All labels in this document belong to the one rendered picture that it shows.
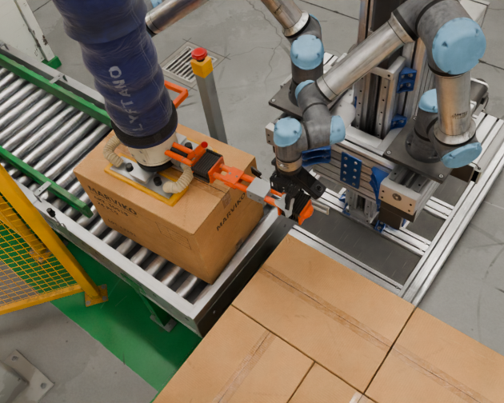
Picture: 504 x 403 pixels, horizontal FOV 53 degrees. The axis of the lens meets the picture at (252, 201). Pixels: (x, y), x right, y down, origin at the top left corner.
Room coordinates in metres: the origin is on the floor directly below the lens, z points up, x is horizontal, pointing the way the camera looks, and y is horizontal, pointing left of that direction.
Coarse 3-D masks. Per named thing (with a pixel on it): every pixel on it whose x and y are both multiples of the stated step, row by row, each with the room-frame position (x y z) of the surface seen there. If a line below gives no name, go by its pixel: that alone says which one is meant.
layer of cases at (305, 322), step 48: (288, 240) 1.12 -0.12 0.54; (288, 288) 0.90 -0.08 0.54; (336, 288) 0.87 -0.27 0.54; (240, 336) 0.74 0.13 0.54; (288, 336) 0.71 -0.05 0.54; (336, 336) 0.68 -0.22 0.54; (384, 336) 0.64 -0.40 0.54; (432, 336) 0.61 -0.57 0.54; (192, 384) 0.59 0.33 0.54; (240, 384) 0.56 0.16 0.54; (288, 384) 0.53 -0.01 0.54; (336, 384) 0.50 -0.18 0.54; (384, 384) 0.48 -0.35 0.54; (432, 384) 0.45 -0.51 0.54; (480, 384) 0.42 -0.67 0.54
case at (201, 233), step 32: (96, 160) 1.39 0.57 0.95; (224, 160) 1.28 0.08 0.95; (96, 192) 1.31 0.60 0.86; (128, 192) 1.21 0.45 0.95; (192, 192) 1.15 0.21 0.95; (224, 192) 1.13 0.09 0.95; (128, 224) 1.23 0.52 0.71; (160, 224) 1.08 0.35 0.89; (192, 224) 1.01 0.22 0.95; (224, 224) 1.09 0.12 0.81; (256, 224) 1.22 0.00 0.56; (192, 256) 1.01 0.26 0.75; (224, 256) 1.05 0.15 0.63
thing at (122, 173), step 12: (120, 156) 1.38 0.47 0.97; (108, 168) 1.32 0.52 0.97; (120, 168) 1.31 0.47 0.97; (132, 168) 1.29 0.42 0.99; (132, 180) 1.24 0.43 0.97; (156, 180) 1.20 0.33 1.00; (168, 180) 1.21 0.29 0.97; (144, 192) 1.19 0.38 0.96; (156, 192) 1.17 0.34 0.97; (168, 204) 1.11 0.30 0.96
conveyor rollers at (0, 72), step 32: (0, 96) 2.40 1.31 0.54; (32, 96) 2.35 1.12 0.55; (0, 128) 2.16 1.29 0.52; (32, 128) 2.10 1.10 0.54; (64, 128) 2.05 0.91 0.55; (32, 160) 1.87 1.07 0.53; (64, 160) 1.81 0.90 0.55; (96, 224) 1.38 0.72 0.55; (160, 256) 1.15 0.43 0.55; (192, 288) 0.99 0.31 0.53
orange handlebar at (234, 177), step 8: (168, 88) 1.59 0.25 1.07; (176, 88) 1.57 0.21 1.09; (184, 88) 1.56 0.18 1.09; (184, 96) 1.52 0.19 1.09; (176, 104) 1.48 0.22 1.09; (176, 144) 1.27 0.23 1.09; (168, 152) 1.24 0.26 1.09; (184, 152) 1.24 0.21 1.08; (184, 160) 1.19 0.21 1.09; (224, 168) 1.12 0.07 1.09; (232, 168) 1.11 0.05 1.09; (216, 176) 1.10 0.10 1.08; (224, 176) 1.09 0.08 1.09; (232, 176) 1.08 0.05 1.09; (240, 176) 1.07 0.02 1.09; (248, 176) 1.07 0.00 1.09; (224, 184) 1.07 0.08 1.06; (232, 184) 1.05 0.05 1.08; (240, 184) 1.04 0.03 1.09; (272, 192) 0.99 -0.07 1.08; (264, 200) 0.97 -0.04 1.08; (272, 200) 0.96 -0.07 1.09; (312, 208) 0.90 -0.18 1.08; (304, 216) 0.88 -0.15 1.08
